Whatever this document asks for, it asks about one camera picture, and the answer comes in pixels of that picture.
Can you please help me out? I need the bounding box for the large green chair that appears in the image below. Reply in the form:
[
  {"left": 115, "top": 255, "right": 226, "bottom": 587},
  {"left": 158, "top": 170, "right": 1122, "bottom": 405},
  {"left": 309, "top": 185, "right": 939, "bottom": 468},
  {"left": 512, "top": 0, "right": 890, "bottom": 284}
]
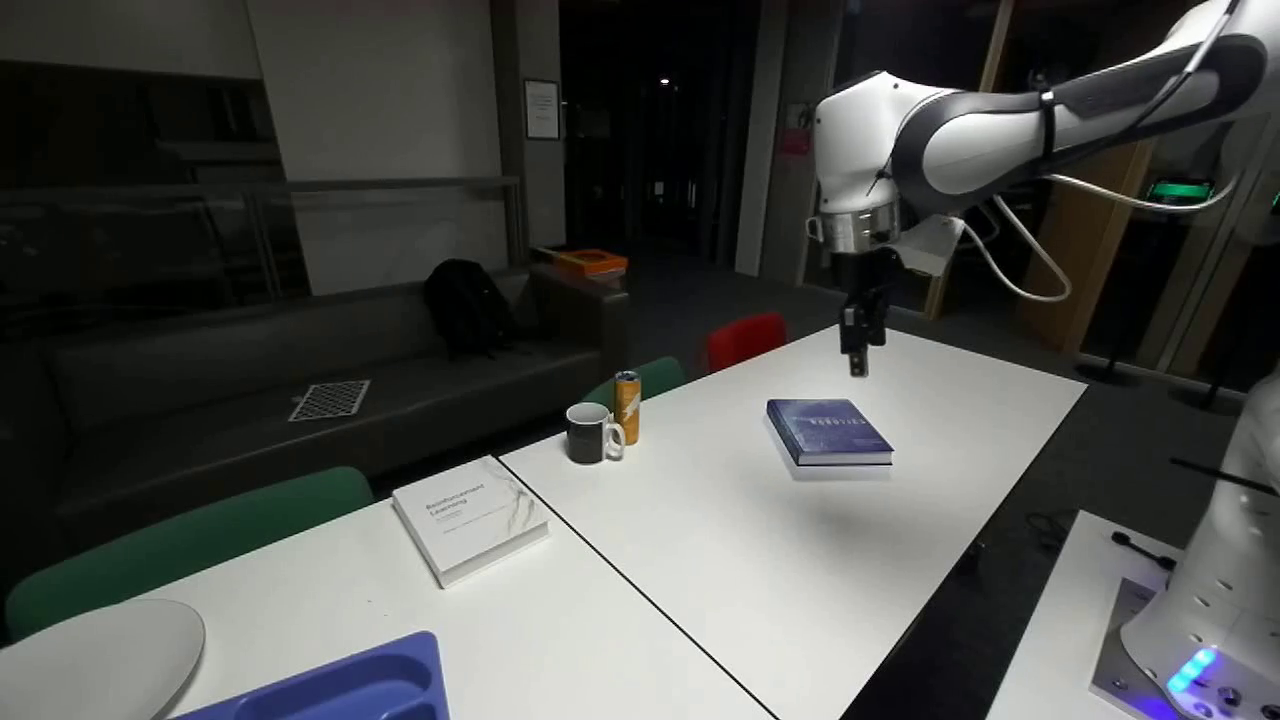
[{"left": 0, "top": 466, "right": 381, "bottom": 643}]

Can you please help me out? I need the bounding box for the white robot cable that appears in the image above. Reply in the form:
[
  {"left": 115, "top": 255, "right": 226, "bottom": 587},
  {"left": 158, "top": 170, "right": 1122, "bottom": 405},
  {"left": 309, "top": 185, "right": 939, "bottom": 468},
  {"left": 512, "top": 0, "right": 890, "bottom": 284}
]
[{"left": 957, "top": 170, "right": 1249, "bottom": 307}]

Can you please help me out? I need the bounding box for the small green chair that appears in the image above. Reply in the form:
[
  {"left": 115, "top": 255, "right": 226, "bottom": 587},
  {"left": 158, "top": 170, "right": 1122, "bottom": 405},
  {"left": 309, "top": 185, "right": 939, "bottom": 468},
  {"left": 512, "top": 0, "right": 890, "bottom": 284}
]
[{"left": 581, "top": 352, "right": 690, "bottom": 413}]

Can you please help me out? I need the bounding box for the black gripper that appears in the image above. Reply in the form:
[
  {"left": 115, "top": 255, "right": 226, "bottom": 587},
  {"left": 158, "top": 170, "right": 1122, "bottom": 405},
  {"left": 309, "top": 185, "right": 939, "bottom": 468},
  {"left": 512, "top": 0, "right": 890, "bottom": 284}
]
[{"left": 828, "top": 245, "right": 906, "bottom": 379}]

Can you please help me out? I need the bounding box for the framed paper wall notice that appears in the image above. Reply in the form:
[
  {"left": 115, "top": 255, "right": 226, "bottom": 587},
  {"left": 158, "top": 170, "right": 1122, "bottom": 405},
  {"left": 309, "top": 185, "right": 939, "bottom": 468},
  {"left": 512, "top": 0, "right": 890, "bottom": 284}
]
[{"left": 519, "top": 78, "right": 565, "bottom": 144}]

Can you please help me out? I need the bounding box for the red chair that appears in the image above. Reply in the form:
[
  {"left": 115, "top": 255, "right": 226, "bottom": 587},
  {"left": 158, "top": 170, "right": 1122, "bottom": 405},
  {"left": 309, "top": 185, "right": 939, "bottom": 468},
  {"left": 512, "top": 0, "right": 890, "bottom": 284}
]
[{"left": 700, "top": 307, "right": 790, "bottom": 375}]

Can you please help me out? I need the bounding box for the blue hardcover book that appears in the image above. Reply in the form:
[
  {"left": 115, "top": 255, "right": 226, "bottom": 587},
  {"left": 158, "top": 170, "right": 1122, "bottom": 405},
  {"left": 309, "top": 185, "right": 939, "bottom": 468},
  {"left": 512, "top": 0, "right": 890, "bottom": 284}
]
[{"left": 763, "top": 397, "right": 899, "bottom": 481}]

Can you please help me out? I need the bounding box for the black marker pen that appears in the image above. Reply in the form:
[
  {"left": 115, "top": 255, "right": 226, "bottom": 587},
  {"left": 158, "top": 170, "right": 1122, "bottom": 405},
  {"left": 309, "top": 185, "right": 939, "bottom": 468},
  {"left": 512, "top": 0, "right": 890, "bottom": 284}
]
[{"left": 1106, "top": 529, "right": 1181, "bottom": 577}]

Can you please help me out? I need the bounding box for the orange drink can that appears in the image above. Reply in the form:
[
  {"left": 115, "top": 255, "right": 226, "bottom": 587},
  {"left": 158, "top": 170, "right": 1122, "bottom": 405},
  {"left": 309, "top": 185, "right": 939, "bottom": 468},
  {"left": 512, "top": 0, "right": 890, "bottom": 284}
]
[{"left": 607, "top": 369, "right": 645, "bottom": 448}]

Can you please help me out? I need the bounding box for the white round plate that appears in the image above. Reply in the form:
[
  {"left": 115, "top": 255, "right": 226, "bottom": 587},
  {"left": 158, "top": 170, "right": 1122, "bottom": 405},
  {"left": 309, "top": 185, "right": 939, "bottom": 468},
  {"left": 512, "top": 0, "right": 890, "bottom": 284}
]
[{"left": 0, "top": 598, "right": 213, "bottom": 720}]

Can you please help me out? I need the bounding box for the blue compartment tray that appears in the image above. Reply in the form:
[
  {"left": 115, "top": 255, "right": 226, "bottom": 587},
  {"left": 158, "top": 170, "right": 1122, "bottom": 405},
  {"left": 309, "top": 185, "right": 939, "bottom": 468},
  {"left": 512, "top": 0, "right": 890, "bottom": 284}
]
[{"left": 176, "top": 630, "right": 454, "bottom": 720}]

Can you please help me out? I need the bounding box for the bin with orange lid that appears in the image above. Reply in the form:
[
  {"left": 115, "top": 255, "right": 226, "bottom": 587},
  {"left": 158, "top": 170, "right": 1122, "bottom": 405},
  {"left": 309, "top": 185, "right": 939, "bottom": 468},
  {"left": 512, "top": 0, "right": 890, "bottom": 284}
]
[{"left": 526, "top": 245, "right": 631, "bottom": 352}]

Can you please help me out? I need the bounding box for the black mug with white handle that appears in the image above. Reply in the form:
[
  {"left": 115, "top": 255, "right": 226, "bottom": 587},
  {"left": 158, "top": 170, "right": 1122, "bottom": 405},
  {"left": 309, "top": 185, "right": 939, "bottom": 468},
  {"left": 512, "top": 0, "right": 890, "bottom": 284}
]
[{"left": 560, "top": 402, "right": 628, "bottom": 468}]

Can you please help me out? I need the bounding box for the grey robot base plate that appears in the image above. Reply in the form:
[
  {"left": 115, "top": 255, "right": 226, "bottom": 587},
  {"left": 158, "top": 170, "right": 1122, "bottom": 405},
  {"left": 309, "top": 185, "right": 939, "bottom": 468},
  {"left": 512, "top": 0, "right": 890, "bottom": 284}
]
[{"left": 1087, "top": 571, "right": 1280, "bottom": 720}]

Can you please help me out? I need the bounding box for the red wall sign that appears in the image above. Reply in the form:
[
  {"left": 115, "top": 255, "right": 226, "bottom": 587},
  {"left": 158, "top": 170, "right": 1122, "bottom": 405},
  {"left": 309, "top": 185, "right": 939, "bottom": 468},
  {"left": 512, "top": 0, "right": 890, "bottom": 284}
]
[{"left": 777, "top": 102, "right": 818, "bottom": 170}]

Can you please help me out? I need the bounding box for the white book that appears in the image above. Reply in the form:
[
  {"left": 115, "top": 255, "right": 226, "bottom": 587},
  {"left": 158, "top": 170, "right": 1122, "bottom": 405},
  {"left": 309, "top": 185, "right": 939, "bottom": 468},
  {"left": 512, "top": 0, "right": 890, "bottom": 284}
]
[{"left": 388, "top": 454, "right": 550, "bottom": 592}]

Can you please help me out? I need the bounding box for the dark grey sofa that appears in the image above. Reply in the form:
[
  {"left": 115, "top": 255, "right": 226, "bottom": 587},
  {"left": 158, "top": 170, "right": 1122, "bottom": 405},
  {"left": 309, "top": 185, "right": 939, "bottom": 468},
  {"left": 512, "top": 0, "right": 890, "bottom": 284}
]
[{"left": 0, "top": 273, "right": 614, "bottom": 563}]

